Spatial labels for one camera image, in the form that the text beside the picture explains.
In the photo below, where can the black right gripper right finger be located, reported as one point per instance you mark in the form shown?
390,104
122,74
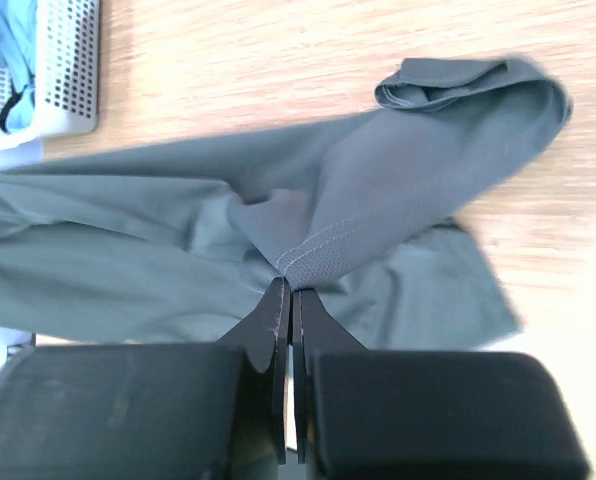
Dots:
372,414

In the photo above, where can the light blue t-shirt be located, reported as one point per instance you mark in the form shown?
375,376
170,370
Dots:
18,28

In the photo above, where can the white plastic basket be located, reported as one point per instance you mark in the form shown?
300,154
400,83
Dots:
67,54

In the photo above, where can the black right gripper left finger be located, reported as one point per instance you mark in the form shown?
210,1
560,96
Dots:
152,411

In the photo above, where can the dark grey t-shirt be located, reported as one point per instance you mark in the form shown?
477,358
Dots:
179,241

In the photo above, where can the black garment in basket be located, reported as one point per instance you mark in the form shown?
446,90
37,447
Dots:
9,116

